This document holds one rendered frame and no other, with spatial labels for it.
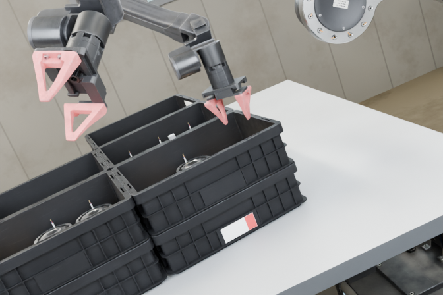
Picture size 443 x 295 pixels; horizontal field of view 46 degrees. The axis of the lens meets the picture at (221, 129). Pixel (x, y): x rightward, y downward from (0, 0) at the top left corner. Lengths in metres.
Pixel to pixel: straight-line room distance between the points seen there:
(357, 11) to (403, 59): 3.00
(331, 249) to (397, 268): 0.68
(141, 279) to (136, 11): 0.66
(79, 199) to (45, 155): 2.43
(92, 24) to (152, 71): 2.90
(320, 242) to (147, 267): 0.40
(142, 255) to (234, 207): 0.25
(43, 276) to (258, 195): 0.52
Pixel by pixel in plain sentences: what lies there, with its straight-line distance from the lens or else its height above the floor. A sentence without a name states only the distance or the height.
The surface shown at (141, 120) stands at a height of 0.89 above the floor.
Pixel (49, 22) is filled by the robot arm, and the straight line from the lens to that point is 0.90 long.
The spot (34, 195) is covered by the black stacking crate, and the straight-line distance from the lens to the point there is 1.76.
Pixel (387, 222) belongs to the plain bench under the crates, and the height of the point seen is 0.70.
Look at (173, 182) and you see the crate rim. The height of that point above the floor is 0.92.
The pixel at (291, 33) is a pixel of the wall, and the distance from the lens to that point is 3.97.
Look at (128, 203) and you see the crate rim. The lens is 1.18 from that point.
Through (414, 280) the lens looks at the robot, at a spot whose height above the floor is 0.26.
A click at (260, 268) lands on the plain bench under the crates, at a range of 1.18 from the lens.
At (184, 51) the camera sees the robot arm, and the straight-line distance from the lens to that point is 1.26.
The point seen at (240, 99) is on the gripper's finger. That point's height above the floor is 1.02.
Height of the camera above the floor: 1.31
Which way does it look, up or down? 16 degrees down
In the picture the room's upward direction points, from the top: 21 degrees counter-clockwise
